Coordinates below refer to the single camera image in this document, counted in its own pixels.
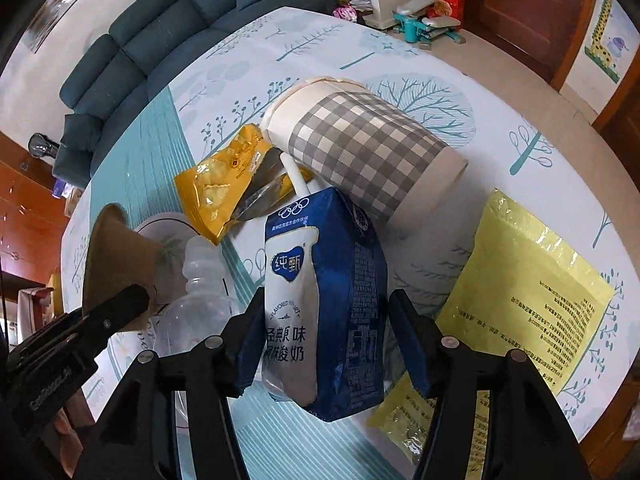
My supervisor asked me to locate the black fan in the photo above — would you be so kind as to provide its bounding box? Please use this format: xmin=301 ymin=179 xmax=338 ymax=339
xmin=27 ymin=132 xmax=61 ymax=158

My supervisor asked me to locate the dark blue sofa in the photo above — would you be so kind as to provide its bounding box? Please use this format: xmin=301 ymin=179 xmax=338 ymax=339
xmin=52 ymin=0 xmax=333 ymax=188

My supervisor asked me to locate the clear plastic bottle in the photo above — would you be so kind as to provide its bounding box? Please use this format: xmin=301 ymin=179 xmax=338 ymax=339
xmin=157 ymin=235 xmax=241 ymax=361

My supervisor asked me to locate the grey checkered paper cup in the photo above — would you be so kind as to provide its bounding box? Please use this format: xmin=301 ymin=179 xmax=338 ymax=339
xmin=259 ymin=76 xmax=469 ymax=224

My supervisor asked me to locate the brown paper cup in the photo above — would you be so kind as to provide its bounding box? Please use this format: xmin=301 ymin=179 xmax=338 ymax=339
xmin=81 ymin=203 xmax=171 ymax=333

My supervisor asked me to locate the brown wooden door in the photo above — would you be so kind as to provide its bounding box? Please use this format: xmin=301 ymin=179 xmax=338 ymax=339
xmin=460 ymin=0 xmax=598 ymax=93

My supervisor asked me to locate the orange wooden cabinet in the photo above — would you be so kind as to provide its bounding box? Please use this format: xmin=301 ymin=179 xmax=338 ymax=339
xmin=0 ymin=130 xmax=91 ymax=321

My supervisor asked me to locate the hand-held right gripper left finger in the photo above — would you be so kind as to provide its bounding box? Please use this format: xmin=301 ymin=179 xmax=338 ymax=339
xmin=80 ymin=285 xmax=266 ymax=480

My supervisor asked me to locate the yellow snack packet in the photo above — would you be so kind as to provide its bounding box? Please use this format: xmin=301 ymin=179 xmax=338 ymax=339
xmin=173 ymin=124 xmax=313 ymax=247

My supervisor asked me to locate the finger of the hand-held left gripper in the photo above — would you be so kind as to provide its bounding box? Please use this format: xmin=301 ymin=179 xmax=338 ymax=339
xmin=7 ymin=284 xmax=152 ymax=366

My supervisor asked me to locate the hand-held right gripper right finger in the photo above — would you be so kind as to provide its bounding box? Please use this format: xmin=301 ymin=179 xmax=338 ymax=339
xmin=387 ymin=289 xmax=591 ymax=480

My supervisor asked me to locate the blue milk carton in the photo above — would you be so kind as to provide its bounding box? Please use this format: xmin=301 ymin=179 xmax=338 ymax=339
xmin=261 ymin=153 xmax=392 ymax=423

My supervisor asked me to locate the yellow green bag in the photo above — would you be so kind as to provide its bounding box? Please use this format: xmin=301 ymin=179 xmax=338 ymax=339
xmin=365 ymin=187 xmax=615 ymax=453

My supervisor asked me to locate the giraffe wall sticker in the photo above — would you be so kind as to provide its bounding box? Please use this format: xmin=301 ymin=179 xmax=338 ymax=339
xmin=560 ymin=0 xmax=638 ymax=113

